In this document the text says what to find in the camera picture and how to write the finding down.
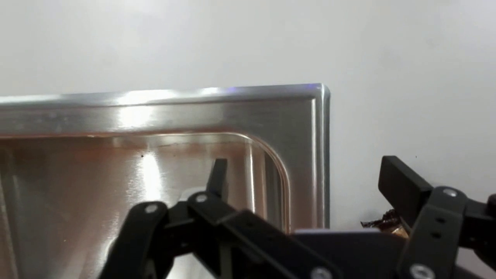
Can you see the stainless steel sink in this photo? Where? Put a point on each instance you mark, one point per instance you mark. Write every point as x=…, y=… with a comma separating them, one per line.
x=155, y=155

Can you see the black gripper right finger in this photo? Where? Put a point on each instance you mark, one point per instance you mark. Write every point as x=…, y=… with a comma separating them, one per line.
x=434, y=222

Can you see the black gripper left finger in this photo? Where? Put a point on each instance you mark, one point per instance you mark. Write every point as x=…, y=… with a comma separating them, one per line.
x=206, y=227

